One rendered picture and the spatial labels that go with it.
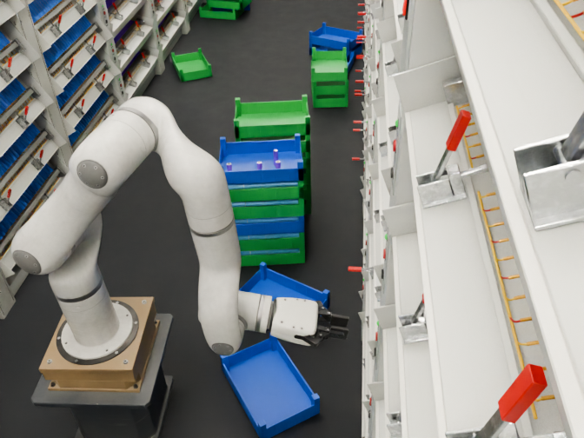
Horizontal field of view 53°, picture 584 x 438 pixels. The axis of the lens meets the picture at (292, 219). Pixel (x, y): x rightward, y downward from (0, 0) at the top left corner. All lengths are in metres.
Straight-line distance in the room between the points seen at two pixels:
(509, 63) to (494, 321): 0.19
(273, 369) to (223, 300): 0.83
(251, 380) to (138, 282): 0.66
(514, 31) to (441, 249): 0.20
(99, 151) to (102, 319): 0.64
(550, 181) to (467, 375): 0.22
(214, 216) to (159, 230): 1.50
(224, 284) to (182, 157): 0.29
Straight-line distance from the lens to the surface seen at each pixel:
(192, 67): 4.03
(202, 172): 1.06
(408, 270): 0.77
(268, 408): 1.91
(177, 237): 2.53
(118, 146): 1.07
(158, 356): 1.73
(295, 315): 1.31
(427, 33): 0.68
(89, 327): 1.60
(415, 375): 0.66
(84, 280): 1.50
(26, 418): 2.09
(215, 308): 1.20
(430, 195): 0.55
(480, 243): 0.50
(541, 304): 0.21
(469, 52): 0.38
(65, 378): 1.69
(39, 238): 1.35
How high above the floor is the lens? 1.59
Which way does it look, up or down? 38 degrees down
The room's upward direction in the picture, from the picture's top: 2 degrees counter-clockwise
